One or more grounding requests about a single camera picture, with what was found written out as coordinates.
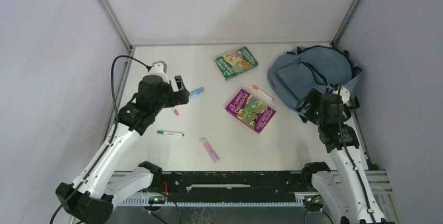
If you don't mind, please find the blue student backpack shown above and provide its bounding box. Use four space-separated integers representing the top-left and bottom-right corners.
267 45 363 123

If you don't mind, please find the purple treehouse book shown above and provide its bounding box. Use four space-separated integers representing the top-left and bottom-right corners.
225 89 276 134

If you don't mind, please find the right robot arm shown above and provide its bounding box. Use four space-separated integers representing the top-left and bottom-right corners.
296 87 389 223

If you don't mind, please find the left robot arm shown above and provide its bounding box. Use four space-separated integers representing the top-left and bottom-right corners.
55 75 189 223

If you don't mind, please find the blue highlighter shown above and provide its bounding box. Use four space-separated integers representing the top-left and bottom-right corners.
189 87 204 99

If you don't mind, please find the teal capped white marker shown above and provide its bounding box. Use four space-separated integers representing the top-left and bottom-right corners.
156 131 184 137

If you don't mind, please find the pink highlighter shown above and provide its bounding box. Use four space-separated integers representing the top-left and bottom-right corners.
200 137 220 163

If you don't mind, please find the green treehouse book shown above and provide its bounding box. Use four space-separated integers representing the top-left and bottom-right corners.
214 46 259 80

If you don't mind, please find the orange capped white marker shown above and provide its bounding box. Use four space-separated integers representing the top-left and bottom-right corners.
252 85 274 101

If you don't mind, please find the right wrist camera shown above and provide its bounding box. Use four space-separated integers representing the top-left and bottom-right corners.
333 85 351 104

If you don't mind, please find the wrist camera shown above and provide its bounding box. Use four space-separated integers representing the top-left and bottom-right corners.
148 61 169 83
333 85 351 104

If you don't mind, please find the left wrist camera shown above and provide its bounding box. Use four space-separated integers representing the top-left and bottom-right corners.
148 61 169 83

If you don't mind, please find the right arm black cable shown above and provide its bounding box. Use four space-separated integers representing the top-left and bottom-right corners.
337 84 378 223

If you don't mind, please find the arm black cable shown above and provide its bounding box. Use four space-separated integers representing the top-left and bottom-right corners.
337 84 378 223
49 55 153 224

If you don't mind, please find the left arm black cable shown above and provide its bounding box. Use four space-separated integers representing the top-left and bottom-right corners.
49 55 153 224

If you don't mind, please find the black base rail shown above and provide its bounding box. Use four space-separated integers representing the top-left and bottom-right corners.
142 171 317 204

